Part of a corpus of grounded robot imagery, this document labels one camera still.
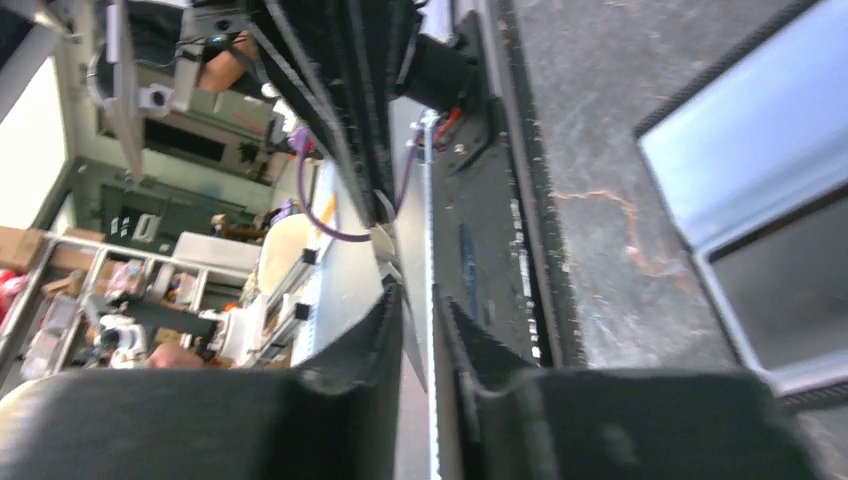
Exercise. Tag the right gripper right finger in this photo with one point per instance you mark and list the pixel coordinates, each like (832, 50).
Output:
(517, 420)

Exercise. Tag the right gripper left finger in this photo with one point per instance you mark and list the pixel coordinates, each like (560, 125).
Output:
(334, 416)

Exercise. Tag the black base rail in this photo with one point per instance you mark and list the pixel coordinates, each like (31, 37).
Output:
(497, 246)

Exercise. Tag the black leather card holder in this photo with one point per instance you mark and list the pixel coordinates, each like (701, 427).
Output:
(758, 136)

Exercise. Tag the white comb cable strip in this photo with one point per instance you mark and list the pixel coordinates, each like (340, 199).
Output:
(428, 120)

